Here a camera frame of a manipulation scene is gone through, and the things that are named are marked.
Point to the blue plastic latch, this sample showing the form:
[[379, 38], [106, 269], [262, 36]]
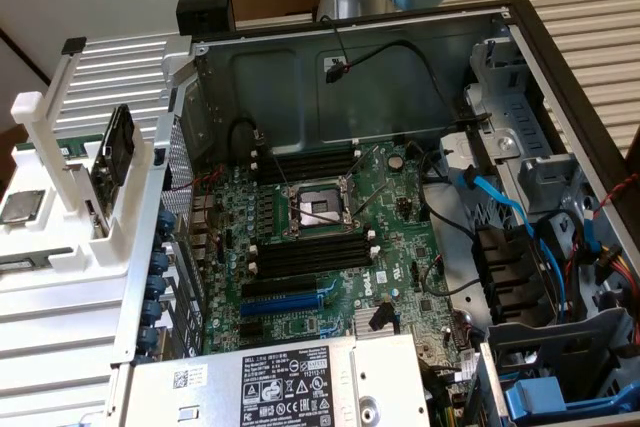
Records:
[[535, 397]]

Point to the blue card retention clip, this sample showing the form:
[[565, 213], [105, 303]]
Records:
[[151, 312], [159, 260], [149, 339], [155, 285], [167, 223]]

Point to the black box device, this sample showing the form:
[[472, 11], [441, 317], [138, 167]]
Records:
[[205, 9]]

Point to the silver finned heatsink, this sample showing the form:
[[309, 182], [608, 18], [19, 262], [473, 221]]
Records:
[[361, 319]]

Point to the silver CPU chip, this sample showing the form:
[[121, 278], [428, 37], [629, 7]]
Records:
[[21, 206]]

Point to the black plastic fan shroud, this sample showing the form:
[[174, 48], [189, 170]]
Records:
[[510, 272]]

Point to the black RAM slot white latches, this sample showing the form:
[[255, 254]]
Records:
[[305, 168], [315, 265], [315, 249], [305, 153]]

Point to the blue expansion slot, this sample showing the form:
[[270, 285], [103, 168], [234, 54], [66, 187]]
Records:
[[280, 304]]

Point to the short black expansion slot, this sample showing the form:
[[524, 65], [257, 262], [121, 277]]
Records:
[[251, 329]]

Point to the grey power supply with label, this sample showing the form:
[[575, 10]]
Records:
[[225, 387]]

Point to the silver disk bay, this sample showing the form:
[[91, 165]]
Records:
[[505, 97]]

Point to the silver coin battery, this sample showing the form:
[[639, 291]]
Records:
[[396, 162]]

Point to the green graphics card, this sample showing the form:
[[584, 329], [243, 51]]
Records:
[[102, 197]]

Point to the grey drive cage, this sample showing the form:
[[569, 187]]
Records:
[[550, 347]]

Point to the green Dell motherboard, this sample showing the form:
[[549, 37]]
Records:
[[400, 247]]

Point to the white parts rack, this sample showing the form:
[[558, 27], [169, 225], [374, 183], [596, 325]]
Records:
[[115, 252]]

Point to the silver rear port block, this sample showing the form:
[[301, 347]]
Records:
[[204, 209], [201, 249]]

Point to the thin steel locking lever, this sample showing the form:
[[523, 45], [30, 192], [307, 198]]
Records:
[[371, 199], [276, 167]]

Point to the metal CPU socket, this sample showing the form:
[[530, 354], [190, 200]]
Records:
[[320, 207]]

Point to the green RAM stick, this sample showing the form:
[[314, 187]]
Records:
[[75, 146]]

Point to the long black expansion slot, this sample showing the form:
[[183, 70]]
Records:
[[280, 286]]

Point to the open grey PC case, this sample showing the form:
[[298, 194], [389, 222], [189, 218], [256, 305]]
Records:
[[280, 87]]

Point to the black end cap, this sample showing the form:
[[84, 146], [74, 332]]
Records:
[[73, 45]]

